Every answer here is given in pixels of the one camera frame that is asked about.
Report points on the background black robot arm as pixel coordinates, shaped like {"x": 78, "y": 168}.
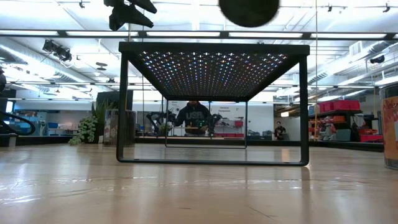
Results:
{"x": 158, "y": 118}
{"x": 214, "y": 121}

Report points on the red storage bins rack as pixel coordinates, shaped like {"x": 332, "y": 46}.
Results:
{"x": 340, "y": 105}

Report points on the round ceiling disc fixture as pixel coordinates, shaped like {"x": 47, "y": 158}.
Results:
{"x": 101, "y": 64}

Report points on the artificial green potted plant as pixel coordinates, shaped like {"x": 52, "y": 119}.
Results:
{"x": 87, "y": 129}

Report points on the black aluminium table frame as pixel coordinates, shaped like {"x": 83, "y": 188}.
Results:
{"x": 46, "y": 140}

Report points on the black background panel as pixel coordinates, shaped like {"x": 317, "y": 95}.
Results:
{"x": 109, "y": 96}

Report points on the black ceiling speaker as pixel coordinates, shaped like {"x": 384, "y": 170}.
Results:
{"x": 377, "y": 59}

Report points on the black perforated metal riser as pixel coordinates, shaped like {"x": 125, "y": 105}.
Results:
{"x": 214, "y": 46}

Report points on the orange label glass jar candle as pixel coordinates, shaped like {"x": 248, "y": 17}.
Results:
{"x": 390, "y": 130}

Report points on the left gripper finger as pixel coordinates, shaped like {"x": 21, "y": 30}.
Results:
{"x": 127, "y": 17}
{"x": 146, "y": 4}

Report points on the black ceiling spotlight cluster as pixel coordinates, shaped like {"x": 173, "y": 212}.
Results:
{"x": 59, "y": 51}

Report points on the red storage bin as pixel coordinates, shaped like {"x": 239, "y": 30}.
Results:
{"x": 371, "y": 138}

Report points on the person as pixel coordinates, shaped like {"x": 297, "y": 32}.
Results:
{"x": 280, "y": 130}
{"x": 192, "y": 118}

